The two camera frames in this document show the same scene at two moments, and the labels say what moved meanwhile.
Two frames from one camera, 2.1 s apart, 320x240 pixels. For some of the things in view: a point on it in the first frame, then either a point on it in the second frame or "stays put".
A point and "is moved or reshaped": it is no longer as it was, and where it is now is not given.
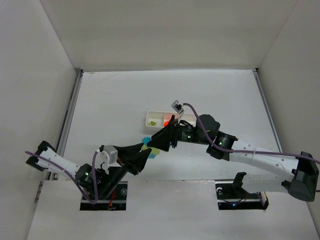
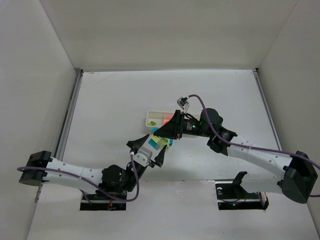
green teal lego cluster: [154, 151] is moved or reshaped
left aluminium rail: [68, 116] stays put
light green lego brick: [152, 123] stays put
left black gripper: [125, 163] to [152, 163]
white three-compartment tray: [159, 119] stays put
